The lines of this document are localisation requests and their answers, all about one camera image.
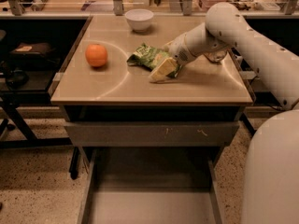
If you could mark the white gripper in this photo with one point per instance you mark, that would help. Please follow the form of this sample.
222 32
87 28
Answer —
181 51

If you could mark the green jalapeno chip bag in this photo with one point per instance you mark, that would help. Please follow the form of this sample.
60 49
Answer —
148 56

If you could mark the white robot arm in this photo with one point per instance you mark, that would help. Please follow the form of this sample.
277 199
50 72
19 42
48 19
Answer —
271 182

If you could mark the grey drawer cabinet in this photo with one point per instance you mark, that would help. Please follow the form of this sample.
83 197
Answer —
150 142

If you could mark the open middle drawer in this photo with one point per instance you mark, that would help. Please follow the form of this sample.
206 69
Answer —
151 185

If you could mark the black bag on shelf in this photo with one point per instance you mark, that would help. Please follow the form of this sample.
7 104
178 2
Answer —
32 53

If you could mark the white ceramic bowl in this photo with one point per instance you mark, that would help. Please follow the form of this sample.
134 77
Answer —
139 19

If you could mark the orange fruit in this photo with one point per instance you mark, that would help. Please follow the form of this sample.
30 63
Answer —
96 55

